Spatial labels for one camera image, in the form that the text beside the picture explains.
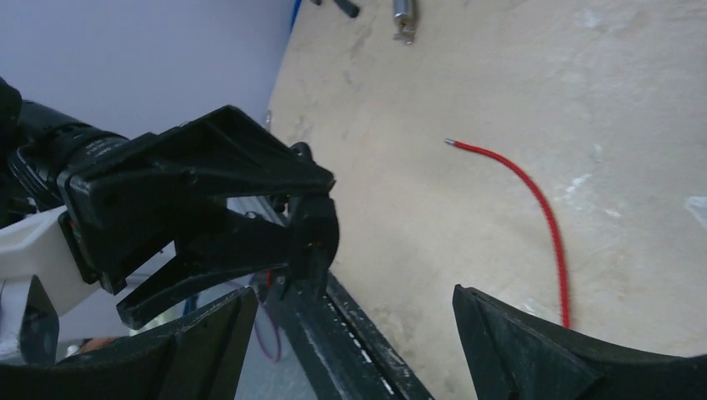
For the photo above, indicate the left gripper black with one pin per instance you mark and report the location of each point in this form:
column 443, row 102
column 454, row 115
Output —
column 127, row 204

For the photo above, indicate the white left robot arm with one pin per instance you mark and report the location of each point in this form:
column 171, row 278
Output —
column 40, row 279

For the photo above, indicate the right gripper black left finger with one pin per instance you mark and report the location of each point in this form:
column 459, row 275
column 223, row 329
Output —
column 199, row 356

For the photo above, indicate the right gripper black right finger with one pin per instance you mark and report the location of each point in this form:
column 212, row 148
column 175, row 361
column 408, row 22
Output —
column 515, row 355

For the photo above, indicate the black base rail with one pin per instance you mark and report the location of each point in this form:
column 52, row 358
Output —
column 342, row 352

